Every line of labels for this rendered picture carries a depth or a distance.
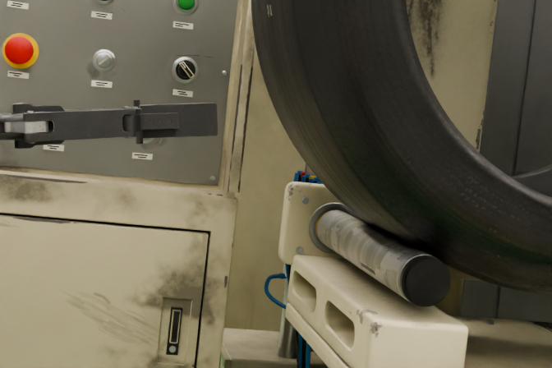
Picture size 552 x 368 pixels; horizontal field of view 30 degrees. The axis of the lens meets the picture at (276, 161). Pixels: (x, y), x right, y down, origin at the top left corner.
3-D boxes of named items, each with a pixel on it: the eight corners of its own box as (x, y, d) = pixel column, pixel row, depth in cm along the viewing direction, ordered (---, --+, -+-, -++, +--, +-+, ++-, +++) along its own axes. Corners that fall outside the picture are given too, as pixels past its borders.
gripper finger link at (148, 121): (121, 113, 92) (121, 114, 89) (177, 112, 93) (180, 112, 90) (121, 130, 93) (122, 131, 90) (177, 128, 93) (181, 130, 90)
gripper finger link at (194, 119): (139, 104, 93) (139, 105, 93) (215, 103, 95) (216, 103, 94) (140, 138, 94) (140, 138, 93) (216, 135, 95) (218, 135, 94)
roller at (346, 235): (356, 238, 124) (321, 251, 123) (344, 203, 123) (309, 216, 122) (458, 296, 89) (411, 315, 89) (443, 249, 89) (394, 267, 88)
